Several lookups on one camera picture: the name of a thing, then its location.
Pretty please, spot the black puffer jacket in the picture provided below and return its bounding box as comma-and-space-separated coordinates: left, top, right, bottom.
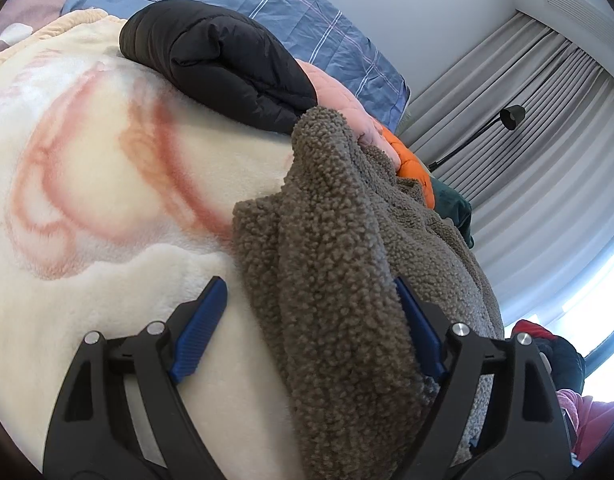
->
119, 0, 319, 135

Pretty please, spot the dark patterned quilt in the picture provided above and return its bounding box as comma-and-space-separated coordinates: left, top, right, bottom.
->
0, 0, 132, 61

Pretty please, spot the dark cloth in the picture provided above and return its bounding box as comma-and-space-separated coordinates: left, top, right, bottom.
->
530, 335, 586, 396

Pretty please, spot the blue plaid bed sheet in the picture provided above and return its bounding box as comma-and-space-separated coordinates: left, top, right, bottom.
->
62, 0, 410, 133

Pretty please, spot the red cloth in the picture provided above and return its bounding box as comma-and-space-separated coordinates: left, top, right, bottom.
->
510, 319, 555, 346

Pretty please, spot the black floor lamp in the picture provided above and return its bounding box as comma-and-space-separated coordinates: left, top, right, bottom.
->
427, 105, 527, 172

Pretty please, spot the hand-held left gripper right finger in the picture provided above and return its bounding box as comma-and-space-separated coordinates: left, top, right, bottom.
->
393, 276, 573, 480

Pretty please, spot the white air vent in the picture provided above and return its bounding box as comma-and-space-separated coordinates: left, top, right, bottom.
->
537, 0, 614, 48

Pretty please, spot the dark green garment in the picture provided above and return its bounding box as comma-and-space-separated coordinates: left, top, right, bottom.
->
429, 177, 474, 248

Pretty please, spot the orange puffer jacket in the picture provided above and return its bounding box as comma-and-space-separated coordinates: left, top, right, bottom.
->
379, 127, 435, 208

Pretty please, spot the grey curtain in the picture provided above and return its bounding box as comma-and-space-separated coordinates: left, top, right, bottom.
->
402, 10, 614, 321

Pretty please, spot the window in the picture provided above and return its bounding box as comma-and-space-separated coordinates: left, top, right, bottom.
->
547, 240, 614, 401

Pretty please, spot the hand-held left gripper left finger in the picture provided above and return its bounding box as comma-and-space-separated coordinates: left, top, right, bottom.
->
43, 276, 229, 480

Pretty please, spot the brown fleece jacket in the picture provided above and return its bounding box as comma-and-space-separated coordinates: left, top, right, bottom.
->
232, 106, 505, 480

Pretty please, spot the pink quilted jacket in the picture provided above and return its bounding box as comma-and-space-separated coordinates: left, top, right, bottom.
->
294, 59, 388, 148

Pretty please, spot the cream pink printed blanket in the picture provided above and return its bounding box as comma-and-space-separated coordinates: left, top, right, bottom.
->
0, 7, 308, 476

